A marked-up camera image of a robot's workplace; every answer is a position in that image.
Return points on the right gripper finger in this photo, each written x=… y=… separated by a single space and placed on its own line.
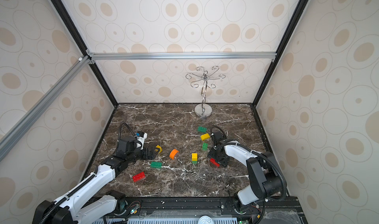
x=209 y=156
x=224 y=162

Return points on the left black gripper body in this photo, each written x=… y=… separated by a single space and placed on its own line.
x=137 y=154

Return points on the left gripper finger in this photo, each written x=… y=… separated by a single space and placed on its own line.
x=149 y=154
x=155 y=150

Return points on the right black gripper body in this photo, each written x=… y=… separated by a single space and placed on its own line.
x=216 y=155

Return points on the yellow square lego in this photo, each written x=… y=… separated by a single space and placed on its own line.
x=159 y=149
x=205 y=136
x=194 y=157

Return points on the red long lego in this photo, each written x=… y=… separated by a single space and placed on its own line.
x=138 y=177
x=214 y=162

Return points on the yellow square lego back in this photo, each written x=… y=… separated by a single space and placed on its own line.
x=205 y=136

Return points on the green long lego back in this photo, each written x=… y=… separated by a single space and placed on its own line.
x=202 y=129

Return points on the green long lego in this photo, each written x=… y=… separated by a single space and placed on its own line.
x=156 y=165
x=202 y=129

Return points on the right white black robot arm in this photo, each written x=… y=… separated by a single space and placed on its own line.
x=266 y=180

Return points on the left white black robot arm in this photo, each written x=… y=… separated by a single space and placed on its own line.
x=72 y=207

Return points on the green square lego middle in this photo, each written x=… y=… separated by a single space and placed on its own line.
x=205 y=147

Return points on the green long lego front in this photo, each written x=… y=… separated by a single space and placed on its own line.
x=156 y=165

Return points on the orange round lego piece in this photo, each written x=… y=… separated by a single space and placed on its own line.
x=173 y=154

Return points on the chrome hook stand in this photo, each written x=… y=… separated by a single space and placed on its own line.
x=204 y=110

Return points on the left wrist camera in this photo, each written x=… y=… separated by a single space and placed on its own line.
x=141 y=137

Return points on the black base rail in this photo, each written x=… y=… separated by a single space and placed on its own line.
x=221 y=209

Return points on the horizontal aluminium rail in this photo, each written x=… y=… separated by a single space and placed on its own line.
x=183 y=56

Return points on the left slanted aluminium rail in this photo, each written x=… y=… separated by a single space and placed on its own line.
x=26 y=122

